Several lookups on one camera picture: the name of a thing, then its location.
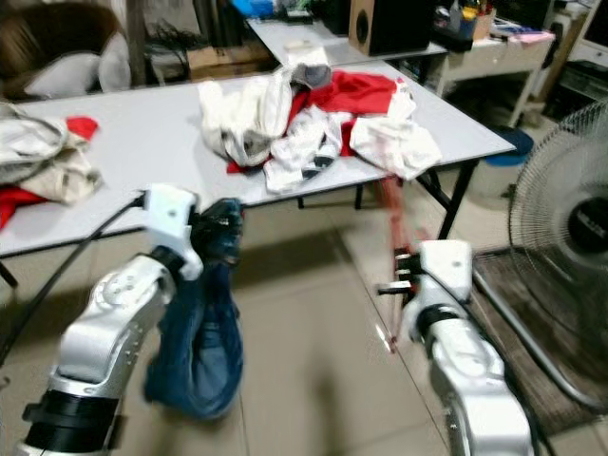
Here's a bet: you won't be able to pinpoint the white hooded garment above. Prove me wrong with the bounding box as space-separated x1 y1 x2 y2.
198 47 333 170

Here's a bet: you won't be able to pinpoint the dark grid floor mat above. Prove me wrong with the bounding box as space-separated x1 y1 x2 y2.
473 245 608 411

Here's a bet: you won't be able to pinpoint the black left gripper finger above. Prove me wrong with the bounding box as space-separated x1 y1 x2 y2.
198 197 244 233

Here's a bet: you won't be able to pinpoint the brown round chair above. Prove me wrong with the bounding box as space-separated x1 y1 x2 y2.
0 3 129 101

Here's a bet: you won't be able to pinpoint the white side desk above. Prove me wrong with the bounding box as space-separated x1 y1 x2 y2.
435 28 561 129

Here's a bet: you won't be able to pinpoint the brown stationery holder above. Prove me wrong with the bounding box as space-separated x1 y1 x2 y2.
446 0 497 41

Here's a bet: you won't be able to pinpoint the black speaker box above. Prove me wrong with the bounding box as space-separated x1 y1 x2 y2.
349 0 438 56

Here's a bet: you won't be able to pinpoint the dark blue denim jeans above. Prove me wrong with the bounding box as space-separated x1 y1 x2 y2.
144 258 244 422

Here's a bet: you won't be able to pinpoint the black standing fan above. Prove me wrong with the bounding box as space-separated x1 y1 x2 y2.
475 100 608 414

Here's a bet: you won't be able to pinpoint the blue plastic item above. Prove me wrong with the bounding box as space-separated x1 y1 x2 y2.
232 0 276 18

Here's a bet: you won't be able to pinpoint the plain white garment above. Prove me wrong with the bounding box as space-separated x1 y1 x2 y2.
347 78 444 181

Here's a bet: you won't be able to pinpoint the grey pillow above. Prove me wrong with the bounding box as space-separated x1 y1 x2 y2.
24 52 105 101
97 33 134 93

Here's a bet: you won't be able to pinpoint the brown cardboard box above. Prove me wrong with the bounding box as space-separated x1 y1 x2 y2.
185 43 272 82

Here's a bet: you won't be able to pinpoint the red cloth garment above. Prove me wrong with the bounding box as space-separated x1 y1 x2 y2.
0 115 101 229
226 69 400 177

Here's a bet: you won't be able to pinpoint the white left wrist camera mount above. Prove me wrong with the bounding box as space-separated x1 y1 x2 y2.
142 183 202 281

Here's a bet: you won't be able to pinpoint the small white table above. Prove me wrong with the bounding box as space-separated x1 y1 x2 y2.
247 17 447 67

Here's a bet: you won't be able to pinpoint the blue round stool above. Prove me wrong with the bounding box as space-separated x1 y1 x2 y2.
484 126 538 167

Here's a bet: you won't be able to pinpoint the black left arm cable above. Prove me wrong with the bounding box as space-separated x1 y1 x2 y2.
0 193 146 370

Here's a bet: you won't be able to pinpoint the red clothes hanger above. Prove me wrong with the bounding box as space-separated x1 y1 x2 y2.
375 176 424 354

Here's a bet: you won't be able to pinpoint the long white folding table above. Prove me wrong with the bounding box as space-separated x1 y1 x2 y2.
0 60 517 288

